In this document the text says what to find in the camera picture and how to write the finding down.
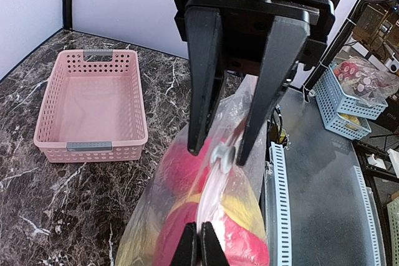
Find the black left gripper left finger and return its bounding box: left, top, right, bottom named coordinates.
left=170, top=222, right=197, bottom=266

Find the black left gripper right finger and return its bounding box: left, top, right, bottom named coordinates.
left=199, top=222, right=229, bottom=266

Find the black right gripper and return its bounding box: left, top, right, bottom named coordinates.
left=174, top=0, right=335, bottom=166

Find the red toy bell pepper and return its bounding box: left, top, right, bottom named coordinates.
left=153, top=202, right=270, bottom=265

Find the yellow toy lemon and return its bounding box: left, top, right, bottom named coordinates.
left=169, top=176, right=266, bottom=239

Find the clear zip top bag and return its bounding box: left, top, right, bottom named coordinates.
left=115, top=75, right=270, bottom=265

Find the red toy tomato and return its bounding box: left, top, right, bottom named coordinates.
left=161, top=138, right=212, bottom=195

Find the pink perforated plastic basket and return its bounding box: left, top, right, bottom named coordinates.
left=34, top=49, right=148, bottom=163

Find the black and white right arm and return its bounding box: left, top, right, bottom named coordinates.
left=174, top=0, right=340, bottom=166

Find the clear bag of toys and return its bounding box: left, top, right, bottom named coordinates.
left=333, top=57, right=398, bottom=107

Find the blue perforated metal basket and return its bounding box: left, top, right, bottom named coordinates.
left=313, top=67, right=388, bottom=120

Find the white slotted cable duct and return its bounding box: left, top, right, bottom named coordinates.
left=269, top=143, right=292, bottom=265

